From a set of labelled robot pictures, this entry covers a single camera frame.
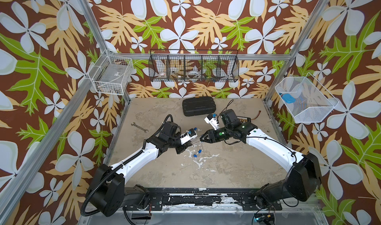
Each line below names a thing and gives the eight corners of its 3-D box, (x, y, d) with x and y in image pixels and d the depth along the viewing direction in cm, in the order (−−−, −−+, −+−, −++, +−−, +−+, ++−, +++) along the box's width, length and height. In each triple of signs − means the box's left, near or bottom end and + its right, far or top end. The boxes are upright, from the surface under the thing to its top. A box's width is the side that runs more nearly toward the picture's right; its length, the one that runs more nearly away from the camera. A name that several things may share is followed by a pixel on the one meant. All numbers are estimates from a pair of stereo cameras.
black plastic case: (182, 117, 111) (182, 112, 106) (183, 100, 121) (183, 95, 117) (215, 117, 111) (216, 112, 106) (213, 100, 121) (214, 95, 117)
